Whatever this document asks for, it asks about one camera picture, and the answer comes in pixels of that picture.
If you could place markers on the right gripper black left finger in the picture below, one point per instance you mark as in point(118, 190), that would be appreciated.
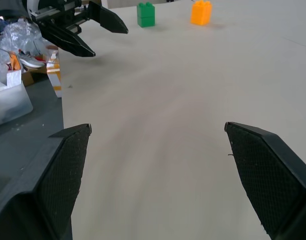
point(60, 175)

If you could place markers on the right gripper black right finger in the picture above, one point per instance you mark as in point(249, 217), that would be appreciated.
point(262, 175)

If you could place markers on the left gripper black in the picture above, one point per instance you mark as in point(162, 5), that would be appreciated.
point(65, 15)

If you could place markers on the white and orange carton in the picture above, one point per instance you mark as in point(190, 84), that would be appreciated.
point(54, 75)

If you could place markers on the green toy building block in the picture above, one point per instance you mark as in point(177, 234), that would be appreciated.
point(145, 15)

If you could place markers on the crumpled clear plastic bag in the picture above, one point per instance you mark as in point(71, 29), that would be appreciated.
point(20, 35)

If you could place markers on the translucent plastic storage bin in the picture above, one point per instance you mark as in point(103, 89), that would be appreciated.
point(8, 100)

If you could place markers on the yellow toy building block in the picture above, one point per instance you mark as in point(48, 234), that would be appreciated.
point(201, 12)

